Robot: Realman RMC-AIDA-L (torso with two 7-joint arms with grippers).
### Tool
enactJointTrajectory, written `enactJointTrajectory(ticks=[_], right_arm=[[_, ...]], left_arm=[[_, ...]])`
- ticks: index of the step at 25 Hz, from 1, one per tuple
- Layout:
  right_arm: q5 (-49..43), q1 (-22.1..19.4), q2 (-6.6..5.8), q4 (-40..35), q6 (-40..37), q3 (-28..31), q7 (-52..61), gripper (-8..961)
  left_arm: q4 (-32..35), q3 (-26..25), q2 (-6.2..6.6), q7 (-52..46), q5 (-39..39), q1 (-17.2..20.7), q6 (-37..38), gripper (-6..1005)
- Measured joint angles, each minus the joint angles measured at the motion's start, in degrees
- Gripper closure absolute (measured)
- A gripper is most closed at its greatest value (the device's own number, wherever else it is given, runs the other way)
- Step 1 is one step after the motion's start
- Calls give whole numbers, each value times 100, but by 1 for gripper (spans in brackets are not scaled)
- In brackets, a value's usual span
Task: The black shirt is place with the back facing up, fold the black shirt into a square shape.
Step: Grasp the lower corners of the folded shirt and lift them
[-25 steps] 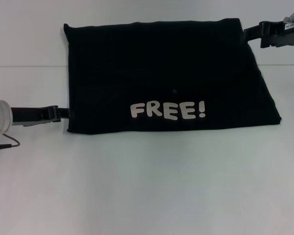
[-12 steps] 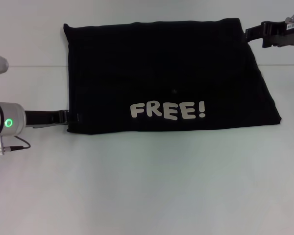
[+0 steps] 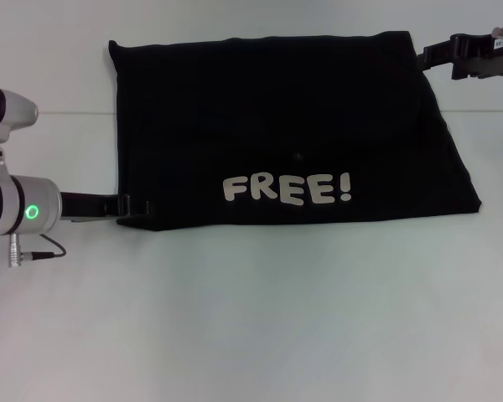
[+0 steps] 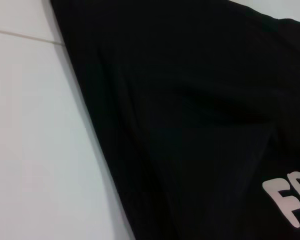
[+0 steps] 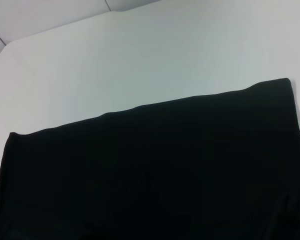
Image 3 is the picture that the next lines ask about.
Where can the black t-shirt with FREE print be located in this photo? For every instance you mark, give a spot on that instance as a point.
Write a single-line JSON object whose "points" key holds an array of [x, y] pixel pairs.
{"points": [[276, 125]]}

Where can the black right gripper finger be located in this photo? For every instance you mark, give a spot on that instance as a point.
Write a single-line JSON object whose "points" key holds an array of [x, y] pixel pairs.
{"points": [[438, 54]]}

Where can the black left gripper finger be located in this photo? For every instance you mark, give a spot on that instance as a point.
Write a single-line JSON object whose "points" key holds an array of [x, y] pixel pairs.
{"points": [[125, 207]]}

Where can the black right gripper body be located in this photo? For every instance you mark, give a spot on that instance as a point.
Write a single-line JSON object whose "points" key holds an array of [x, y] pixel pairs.
{"points": [[478, 58]]}

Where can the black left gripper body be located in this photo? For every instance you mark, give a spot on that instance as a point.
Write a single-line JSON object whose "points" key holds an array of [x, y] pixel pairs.
{"points": [[88, 205]]}

